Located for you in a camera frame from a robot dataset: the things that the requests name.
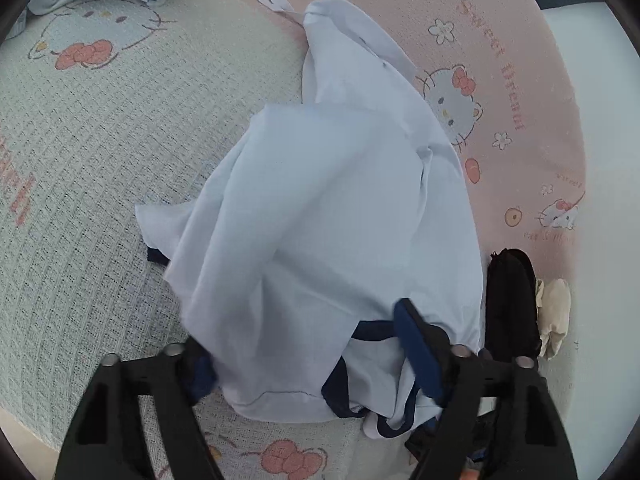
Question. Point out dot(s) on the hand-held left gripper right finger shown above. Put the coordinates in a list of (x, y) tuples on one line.
[(417, 355)]

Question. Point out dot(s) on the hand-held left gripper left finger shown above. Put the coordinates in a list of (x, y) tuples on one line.
[(192, 360)]

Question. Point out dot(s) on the white mattress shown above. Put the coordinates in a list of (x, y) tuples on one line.
[(600, 110)]

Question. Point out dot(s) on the cartoon cat printed blanket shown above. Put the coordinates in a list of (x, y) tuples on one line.
[(100, 160)]

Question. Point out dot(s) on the cream folded cloth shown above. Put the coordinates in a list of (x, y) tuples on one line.
[(552, 310)]

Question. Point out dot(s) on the white t-shirt with navy trim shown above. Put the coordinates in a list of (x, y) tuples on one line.
[(325, 210)]

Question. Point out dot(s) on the black folded garment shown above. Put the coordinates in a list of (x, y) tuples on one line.
[(510, 305)]

